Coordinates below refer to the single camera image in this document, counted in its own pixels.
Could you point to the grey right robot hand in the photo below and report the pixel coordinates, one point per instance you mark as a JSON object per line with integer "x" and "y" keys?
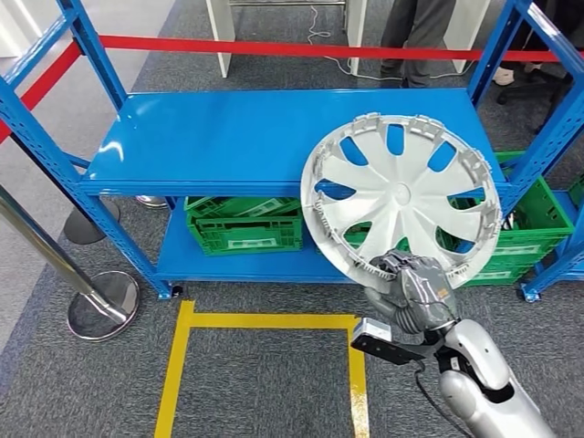
{"x": 424, "y": 296}

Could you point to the silver plastic wheel hubcap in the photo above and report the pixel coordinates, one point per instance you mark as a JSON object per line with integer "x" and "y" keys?
{"x": 397, "y": 193}

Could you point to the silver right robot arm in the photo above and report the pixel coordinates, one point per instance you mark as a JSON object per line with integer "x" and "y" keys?
{"x": 474, "y": 350}

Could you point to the flat green plastic crate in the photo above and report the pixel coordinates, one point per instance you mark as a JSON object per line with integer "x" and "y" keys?
{"x": 502, "y": 277}

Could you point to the tall open green crate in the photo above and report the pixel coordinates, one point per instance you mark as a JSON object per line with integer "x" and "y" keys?
{"x": 538, "y": 224}

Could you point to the person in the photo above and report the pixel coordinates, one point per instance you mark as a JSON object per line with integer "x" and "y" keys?
{"x": 502, "y": 77}
{"x": 419, "y": 36}

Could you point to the white desk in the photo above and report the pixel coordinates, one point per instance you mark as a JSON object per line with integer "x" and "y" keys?
{"x": 221, "y": 36}
{"x": 470, "y": 24}

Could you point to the red barrier belt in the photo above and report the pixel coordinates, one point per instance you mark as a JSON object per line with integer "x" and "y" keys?
{"x": 228, "y": 45}
{"x": 45, "y": 78}

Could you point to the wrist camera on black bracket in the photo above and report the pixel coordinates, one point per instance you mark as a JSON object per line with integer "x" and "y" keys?
{"x": 372, "y": 332}

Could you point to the black stanchion post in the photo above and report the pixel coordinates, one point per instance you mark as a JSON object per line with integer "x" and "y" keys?
{"x": 152, "y": 202}
{"x": 91, "y": 227}

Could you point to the chrome stanchion post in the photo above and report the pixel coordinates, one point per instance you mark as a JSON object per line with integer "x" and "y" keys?
{"x": 102, "y": 302}

